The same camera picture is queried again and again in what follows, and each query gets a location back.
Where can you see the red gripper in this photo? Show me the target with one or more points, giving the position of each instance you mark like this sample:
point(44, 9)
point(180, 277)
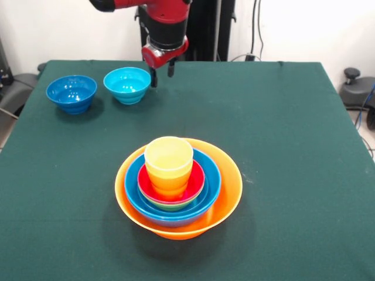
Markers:
point(159, 57)

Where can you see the small light blue bowl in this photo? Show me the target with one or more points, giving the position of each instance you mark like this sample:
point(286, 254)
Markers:
point(127, 85)

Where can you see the yellow plastic cup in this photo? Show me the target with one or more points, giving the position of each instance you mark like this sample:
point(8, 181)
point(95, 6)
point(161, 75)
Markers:
point(169, 155)

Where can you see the small red bowl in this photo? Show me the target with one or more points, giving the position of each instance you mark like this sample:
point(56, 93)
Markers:
point(196, 181)

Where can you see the large blue bowl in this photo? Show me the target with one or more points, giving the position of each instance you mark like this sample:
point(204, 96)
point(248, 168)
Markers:
point(175, 224)
point(132, 187)

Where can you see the small green bowl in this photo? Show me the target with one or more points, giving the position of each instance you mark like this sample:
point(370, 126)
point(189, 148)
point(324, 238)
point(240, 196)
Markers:
point(171, 206)

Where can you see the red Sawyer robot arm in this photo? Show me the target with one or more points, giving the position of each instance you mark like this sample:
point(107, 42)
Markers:
point(167, 29)

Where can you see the small dark blue bowl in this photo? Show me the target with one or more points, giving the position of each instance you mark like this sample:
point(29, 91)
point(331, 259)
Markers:
point(71, 93)

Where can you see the large orange bowl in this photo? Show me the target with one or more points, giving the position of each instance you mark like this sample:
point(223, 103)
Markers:
point(231, 193)

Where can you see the dark green table cloth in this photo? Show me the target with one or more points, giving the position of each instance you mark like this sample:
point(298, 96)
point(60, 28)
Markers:
point(187, 263)

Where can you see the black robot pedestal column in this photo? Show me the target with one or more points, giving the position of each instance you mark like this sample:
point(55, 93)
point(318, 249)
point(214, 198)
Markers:
point(205, 29)

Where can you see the grey pedestal foot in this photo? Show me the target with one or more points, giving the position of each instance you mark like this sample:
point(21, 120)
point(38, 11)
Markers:
point(17, 87)
point(356, 93)

